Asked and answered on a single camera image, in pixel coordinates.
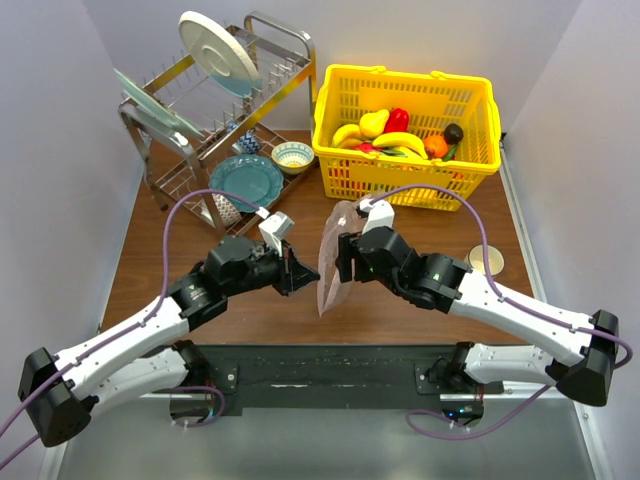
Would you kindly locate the red pink fruit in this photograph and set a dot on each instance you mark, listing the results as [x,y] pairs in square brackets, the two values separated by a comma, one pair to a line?
[368,149]

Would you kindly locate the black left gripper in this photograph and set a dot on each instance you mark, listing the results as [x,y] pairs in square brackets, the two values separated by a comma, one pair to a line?
[292,276]

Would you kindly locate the teal scalloped plate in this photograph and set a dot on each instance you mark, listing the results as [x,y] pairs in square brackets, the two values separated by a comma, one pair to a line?
[252,180]

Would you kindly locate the clear zip top bag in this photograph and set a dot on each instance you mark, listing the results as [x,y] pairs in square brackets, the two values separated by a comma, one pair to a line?
[344,218]

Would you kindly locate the teal patterned bowl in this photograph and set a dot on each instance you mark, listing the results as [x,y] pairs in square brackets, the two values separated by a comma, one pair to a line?
[292,157]

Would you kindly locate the yellow plastic basket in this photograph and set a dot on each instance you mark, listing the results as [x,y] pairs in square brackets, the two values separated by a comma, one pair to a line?
[433,101]

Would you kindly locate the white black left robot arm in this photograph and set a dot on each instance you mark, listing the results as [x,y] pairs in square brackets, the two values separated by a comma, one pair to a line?
[61,393]

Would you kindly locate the light green plate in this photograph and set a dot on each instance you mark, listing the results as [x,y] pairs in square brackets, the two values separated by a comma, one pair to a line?
[156,109]

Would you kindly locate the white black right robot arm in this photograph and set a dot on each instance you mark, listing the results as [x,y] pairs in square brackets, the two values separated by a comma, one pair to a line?
[572,352]

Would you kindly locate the blue chevron mug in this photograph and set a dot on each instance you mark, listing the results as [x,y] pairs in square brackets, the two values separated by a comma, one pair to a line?
[249,142]

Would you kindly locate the steel dish rack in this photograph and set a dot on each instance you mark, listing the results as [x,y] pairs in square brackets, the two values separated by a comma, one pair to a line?
[176,165]

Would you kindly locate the yellow banana bunch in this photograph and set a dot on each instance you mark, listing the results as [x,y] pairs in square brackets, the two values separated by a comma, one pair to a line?
[348,136]

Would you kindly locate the yellow pear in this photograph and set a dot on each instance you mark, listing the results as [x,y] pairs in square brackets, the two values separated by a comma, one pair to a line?
[373,124]

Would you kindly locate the brown patterned cup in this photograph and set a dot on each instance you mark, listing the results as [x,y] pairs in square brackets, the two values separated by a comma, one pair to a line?
[228,213]

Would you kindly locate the dark purple plum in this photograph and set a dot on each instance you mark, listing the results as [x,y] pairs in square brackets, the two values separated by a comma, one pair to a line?
[453,134]

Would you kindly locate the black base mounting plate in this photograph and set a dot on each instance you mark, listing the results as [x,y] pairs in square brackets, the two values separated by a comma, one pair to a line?
[401,377]

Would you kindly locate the aluminium frame rail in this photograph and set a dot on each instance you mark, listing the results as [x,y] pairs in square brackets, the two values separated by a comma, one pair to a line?
[54,458]

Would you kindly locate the red bell pepper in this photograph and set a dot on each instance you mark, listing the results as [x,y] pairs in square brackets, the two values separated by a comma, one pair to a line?
[397,122]

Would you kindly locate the orange fruit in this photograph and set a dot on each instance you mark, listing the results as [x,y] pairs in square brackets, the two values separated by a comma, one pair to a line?
[436,146]

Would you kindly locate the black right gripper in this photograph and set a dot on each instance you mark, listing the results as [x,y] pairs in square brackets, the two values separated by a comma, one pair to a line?
[346,241]

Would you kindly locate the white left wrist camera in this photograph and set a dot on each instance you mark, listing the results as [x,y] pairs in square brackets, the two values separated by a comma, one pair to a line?
[274,227]

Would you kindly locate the green chili pepper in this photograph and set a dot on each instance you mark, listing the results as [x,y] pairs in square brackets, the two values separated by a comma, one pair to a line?
[450,155]

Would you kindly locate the white round plate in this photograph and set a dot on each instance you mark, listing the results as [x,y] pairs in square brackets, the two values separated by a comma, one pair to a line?
[221,57]

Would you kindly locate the cream metal cup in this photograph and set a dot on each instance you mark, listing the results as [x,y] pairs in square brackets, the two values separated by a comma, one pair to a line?
[475,258]

